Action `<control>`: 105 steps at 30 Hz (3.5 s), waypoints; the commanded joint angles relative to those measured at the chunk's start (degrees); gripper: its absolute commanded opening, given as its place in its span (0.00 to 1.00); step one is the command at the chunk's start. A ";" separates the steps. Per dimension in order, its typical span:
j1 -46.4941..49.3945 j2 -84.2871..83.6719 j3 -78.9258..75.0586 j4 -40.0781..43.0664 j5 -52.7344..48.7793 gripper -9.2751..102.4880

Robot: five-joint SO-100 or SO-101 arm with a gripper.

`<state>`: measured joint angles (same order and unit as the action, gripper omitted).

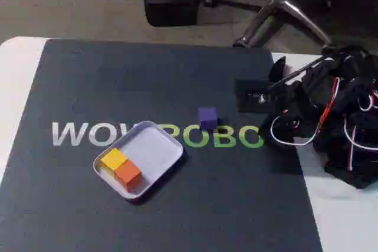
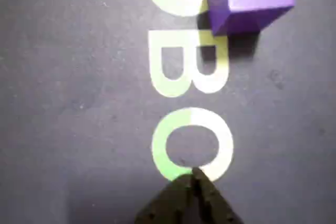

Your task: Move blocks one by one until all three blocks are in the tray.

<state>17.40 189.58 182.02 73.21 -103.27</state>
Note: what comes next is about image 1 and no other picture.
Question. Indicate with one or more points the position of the orange cube block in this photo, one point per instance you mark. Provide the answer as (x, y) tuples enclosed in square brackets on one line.
[(127, 173)]

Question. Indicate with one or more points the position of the purple cube block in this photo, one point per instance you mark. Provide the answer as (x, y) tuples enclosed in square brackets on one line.
[(208, 116)]

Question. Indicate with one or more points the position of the black WOWROBO desk mat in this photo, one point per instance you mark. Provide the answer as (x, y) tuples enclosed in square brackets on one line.
[(88, 86)]

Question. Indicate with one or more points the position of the white rectangular tray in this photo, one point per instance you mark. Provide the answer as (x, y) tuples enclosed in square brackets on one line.
[(153, 148)]

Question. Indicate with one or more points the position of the yellow cube block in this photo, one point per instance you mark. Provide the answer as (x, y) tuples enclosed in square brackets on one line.
[(113, 157)]

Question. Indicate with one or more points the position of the chrome office chair base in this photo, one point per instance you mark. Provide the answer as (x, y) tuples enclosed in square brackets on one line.
[(283, 4)]

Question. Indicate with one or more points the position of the black square camera box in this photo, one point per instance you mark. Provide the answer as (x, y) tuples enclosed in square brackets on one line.
[(254, 95)]

